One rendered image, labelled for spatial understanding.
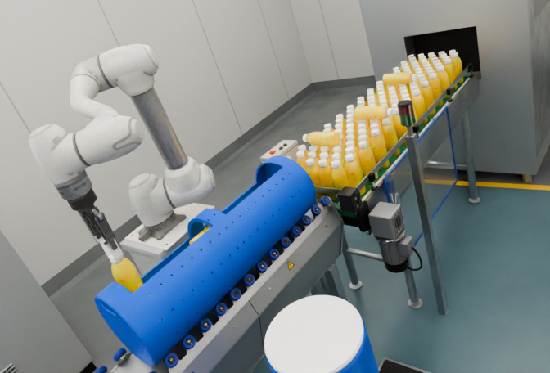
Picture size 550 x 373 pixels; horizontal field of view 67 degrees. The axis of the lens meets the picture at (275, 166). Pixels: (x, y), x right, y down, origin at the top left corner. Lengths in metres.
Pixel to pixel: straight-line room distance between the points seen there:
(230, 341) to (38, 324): 1.60
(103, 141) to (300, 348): 0.76
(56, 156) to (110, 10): 3.44
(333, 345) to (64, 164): 0.86
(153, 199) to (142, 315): 0.74
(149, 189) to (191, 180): 0.19
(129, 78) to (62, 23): 2.68
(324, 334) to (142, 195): 1.08
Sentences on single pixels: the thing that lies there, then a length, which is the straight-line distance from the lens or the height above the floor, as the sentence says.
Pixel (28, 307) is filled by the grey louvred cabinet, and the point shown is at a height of 0.67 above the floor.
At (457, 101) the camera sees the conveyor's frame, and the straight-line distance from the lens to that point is 2.87.
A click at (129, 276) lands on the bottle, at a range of 1.43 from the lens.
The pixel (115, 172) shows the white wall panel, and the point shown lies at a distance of 4.42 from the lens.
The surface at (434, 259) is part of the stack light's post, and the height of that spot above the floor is 0.40.
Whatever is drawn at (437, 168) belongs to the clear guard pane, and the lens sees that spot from 2.50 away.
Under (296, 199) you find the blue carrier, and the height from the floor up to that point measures 1.11.
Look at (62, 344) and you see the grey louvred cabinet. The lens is 3.04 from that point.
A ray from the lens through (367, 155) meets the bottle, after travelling 1.98.
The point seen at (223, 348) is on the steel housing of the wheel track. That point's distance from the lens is 1.55.
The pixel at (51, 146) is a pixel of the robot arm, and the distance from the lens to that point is 1.25.
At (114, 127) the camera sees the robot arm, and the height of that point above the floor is 1.68.
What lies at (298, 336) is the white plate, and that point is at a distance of 1.23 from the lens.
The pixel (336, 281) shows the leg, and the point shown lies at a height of 0.55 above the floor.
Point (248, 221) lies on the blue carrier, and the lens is 1.50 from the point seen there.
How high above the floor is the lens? 1.92
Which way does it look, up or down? 24 degrees down
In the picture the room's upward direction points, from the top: 19 degrees counter-clockwise
